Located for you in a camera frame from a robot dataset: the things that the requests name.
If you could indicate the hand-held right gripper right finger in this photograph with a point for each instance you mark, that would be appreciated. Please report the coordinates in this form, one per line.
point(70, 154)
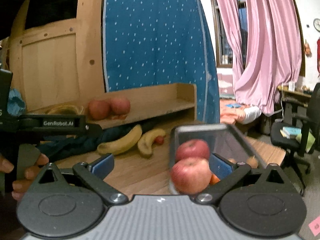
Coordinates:
point(221, 167)

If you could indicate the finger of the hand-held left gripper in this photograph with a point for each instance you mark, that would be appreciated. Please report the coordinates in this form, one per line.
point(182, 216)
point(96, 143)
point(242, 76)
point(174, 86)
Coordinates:
point(93, 129)

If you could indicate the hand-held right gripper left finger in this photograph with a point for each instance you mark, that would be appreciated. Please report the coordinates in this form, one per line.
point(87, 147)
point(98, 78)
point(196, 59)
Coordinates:
point(103, 166)

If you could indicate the small brown kiwi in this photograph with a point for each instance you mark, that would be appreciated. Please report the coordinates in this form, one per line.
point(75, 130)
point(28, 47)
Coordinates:
point(252, 162)
point(232, 160)

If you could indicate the small tangerine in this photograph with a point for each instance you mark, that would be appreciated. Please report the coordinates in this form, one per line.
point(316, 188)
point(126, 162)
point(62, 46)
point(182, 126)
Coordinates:
point(214, 179)

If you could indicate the long yellow banana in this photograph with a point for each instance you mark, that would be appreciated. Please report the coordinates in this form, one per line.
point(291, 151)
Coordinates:
point(120, 142)

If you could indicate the metal baking tray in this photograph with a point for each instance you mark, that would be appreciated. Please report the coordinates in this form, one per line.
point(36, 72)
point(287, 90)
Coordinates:
point(235, 140)

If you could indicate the large red apple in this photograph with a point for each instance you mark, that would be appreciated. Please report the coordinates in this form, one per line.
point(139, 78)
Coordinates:
point(192, 150)
point(191, 175)

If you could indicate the short spotted banana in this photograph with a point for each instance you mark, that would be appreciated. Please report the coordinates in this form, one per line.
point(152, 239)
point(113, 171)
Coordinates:
point(148, 143)

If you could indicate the small red tomato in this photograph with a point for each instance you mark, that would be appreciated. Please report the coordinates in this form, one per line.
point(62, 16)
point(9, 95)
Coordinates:
point(160, 140)

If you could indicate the person's left hand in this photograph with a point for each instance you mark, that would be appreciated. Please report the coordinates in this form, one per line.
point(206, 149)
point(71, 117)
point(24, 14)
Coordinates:
point(37, 163)

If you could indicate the brown ripe banana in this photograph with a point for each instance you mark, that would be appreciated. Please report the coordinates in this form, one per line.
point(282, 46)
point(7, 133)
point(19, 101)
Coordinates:
point(71, 113)
point(62, 108)

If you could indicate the dark blue jacket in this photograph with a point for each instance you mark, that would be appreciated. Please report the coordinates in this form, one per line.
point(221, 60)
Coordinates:
point(67, 146)

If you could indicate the crumpled blue cloth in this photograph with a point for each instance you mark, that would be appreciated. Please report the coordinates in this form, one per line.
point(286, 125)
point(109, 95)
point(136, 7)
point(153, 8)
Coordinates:
point(16, 103)

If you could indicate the bed with orange sheet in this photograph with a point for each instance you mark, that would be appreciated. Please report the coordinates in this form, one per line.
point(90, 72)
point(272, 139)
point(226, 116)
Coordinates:
point(230, 115)

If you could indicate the white cloth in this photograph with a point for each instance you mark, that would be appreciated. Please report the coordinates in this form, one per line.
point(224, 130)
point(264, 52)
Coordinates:
point(252, 115)

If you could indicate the blue booklet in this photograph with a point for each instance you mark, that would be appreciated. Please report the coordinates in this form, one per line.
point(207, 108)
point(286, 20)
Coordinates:
point(233, 105)

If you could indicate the wooden desk shelf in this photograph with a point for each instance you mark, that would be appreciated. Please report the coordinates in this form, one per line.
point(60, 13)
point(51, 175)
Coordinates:
point(155, 105)

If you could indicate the books on chair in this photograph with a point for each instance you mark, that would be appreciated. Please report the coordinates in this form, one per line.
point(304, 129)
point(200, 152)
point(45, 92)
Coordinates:
point(291, 132)

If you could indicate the green folder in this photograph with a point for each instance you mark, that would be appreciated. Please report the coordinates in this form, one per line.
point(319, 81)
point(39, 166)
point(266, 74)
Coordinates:
point(306, 138)

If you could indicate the black office chair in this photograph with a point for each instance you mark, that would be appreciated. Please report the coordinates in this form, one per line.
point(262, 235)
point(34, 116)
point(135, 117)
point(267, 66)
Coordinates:
point(305, 130)

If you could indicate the cluttered wooden desk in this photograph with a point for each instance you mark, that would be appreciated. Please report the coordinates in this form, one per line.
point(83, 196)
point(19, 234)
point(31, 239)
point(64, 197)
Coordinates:
point(296, 97)

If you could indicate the small white box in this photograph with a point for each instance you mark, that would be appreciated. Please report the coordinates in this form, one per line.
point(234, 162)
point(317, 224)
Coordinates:
point(291, 86)

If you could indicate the blue dotted fabric wardrobe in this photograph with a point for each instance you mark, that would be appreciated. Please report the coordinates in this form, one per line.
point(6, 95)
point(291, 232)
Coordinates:
point(155, 37)

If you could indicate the pink paper card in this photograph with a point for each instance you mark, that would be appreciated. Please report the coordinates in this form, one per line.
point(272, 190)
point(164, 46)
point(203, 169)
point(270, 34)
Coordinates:
point(315, 225)

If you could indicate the pink curtain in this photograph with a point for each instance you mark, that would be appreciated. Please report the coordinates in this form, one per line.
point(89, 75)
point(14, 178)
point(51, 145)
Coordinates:
point(265, 50)

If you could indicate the window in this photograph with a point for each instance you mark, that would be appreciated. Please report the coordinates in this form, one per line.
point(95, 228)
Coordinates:
point(226, 30)

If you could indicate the red hanging scarf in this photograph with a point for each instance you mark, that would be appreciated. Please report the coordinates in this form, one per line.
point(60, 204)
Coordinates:
point(318, 57)

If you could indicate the orange wall ornament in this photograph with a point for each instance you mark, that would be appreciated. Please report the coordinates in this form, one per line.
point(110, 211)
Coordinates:
point(307, 48)

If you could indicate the round wall clock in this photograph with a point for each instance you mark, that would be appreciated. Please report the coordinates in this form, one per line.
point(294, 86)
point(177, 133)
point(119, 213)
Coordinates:
point(317, 25)

